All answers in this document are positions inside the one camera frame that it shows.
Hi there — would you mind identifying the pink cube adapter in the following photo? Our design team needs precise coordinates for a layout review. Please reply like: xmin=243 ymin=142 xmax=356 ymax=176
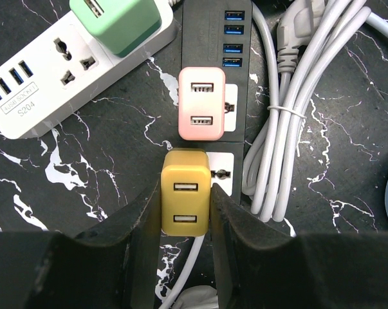
xmin=178 ymin=67 xmax=225 ymax=141

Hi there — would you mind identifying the yellow black adapter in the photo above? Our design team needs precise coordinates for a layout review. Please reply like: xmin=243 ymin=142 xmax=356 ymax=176
xmin=160 ymin=148 xmax=211 ymax=237

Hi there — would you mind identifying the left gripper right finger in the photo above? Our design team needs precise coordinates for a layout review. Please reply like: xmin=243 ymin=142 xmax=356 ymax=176
xmin=210 ymin=185 xmax=388 ymax=308

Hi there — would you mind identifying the grey white cable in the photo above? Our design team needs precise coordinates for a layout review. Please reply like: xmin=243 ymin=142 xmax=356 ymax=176
xmin=241 ymin=0 xmax=388 ymax=223

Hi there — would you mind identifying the white long power strip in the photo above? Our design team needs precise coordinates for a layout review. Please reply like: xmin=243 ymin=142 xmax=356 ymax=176
xmin=0 ymin=1 xmax=178 ymax=140

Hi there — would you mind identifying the green cube adapter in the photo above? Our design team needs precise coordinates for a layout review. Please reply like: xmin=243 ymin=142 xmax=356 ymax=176
xmin=69 ymin=0 xmax=162 ymax=58

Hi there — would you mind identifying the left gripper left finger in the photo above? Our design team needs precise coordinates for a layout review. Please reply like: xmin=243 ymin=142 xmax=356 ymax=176
xmin=0 ymin=182 xmax=161 ymax=308

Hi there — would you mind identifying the black power strip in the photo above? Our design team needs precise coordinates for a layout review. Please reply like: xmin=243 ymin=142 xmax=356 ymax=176
xmin=178 ymin=1 xmax=252 ymax=202

